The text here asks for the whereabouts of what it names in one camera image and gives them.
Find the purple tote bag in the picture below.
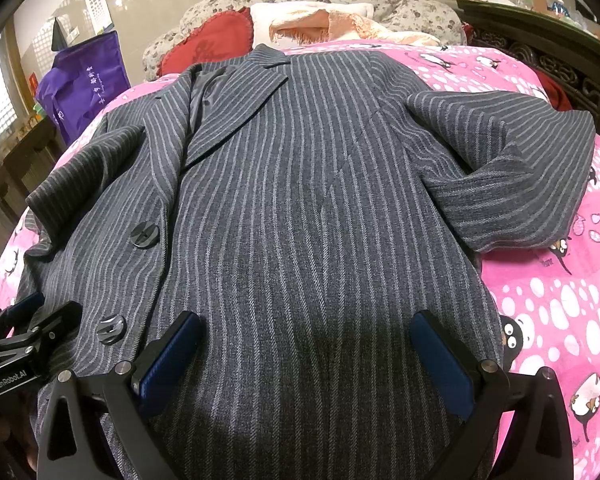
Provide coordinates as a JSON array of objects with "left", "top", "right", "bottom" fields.
[{"left": 35, "top": 30, "right": 131, "bottom": 146}]

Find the red heart pillow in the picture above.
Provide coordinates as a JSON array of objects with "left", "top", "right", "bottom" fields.
[{"left": 158, "top": 8, "right": 253, "bottom": 76}]

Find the wall calendar poster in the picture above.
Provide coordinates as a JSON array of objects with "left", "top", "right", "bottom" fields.
[{"left": 84, "top": 0, "right": 114, "bottom": 35}]

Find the grey pinstriped coat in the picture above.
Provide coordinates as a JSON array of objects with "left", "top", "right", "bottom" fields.
[{"left": 14, "top": 43, "right": 598, "bottom": 480}]

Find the white pillow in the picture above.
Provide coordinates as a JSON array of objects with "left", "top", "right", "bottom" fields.
[{"left": 249, "top": 1, "right": 374, "bottom": 50}]

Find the peach fringed scarf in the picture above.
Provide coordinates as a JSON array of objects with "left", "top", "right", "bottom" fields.
[{"left": 268, "top": 9, "right": 441, "bottom": 47}]

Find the red garment by bed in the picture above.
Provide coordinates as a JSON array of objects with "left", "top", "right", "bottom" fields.
[{"left": 533, "top": 68, "right": 572, "bottom": 112}]

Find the dark cloth on wall hook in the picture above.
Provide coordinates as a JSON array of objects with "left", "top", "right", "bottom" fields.
[{"left": 50, "top": 18, "right": 68, "bottom": 52}]

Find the floral grey bedding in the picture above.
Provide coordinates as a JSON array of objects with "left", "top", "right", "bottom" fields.
[{"left": 142, "top": 0, "right": 467, "bottom": 81}]

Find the dark wooden side table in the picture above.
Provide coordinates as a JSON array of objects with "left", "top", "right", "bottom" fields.
[{"left": 0, "top": 117, "right": 66, "bottom": 222}]

